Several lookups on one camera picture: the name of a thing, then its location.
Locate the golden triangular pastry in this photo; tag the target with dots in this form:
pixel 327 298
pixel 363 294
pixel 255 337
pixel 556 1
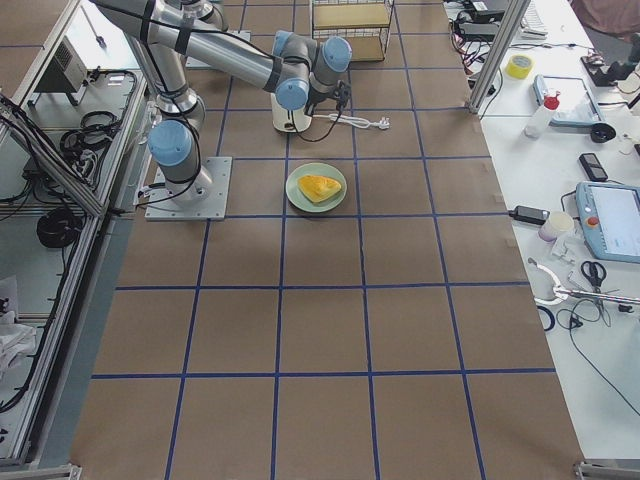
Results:
pixel 318 188

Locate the black remote handset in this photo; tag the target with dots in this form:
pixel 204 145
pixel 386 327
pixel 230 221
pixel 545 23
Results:
pixel 592 167

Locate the white paper cup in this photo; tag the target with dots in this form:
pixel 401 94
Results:
pixel 556 224

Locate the black scissors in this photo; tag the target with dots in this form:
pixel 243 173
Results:
pixel 595 273

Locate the white bottle red cap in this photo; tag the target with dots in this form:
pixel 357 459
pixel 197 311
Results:
pixel 541 119

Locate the black power adapter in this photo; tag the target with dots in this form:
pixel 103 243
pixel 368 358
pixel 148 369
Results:
pixel 529 215

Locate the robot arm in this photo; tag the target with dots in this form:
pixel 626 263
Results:
pixel 298 73
pixel 208 11

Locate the yellow tape roll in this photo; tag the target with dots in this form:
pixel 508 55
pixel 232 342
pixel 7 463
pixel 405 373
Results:
pixel 519 66

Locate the white two-slot toaster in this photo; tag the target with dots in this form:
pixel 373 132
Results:
pixel 286 120

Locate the pale green round plate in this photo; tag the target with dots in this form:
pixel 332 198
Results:
pixel 298 200

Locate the blue teach pendant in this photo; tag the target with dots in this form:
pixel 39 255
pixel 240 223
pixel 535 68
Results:
pixel 609 218
pixel 578 107

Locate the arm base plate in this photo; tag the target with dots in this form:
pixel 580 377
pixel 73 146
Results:
pixel 205 199

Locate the aluminium frame post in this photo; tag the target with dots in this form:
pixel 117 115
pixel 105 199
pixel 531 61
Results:
pixel 507 30

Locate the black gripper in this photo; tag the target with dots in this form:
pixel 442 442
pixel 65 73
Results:
pixel 316 96

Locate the wire basket with wooden shelf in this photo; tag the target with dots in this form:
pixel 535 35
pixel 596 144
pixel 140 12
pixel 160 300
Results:
pixel 365 24

